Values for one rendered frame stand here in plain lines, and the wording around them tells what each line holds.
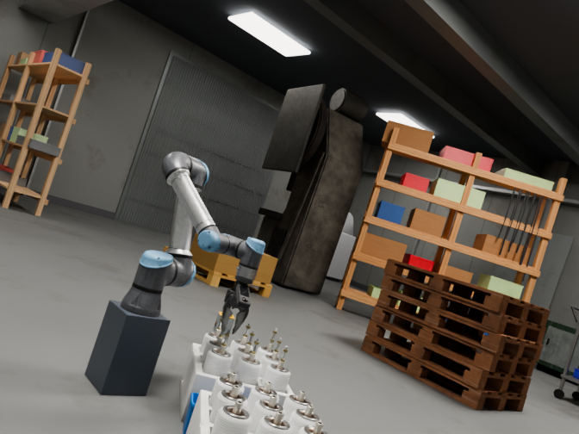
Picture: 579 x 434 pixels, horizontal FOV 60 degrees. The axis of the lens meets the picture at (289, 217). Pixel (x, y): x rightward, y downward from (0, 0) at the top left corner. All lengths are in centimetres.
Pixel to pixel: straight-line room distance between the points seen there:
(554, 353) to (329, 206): 375
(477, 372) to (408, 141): 388
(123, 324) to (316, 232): 539
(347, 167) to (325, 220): 81
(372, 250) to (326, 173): 124
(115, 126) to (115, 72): 91
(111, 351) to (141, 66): 804
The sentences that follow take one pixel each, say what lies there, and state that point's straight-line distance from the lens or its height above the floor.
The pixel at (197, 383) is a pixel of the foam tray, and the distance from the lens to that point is 192.
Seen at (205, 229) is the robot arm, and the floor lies 68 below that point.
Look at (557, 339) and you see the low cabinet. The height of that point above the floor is 50.
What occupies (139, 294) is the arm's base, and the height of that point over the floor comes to 37.
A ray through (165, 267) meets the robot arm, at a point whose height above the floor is 49.
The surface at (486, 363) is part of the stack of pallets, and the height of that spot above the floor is 32.
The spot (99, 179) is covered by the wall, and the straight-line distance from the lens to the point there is 946.
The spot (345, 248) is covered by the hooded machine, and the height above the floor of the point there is 81.
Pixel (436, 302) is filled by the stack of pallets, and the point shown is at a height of 60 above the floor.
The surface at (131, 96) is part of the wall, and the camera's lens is 959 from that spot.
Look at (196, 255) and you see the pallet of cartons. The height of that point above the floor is 22.
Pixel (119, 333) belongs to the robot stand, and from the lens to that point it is 196.
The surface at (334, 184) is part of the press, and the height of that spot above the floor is 160.
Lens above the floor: 76
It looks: 2 degrees up
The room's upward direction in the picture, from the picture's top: 18 degrees clockwise
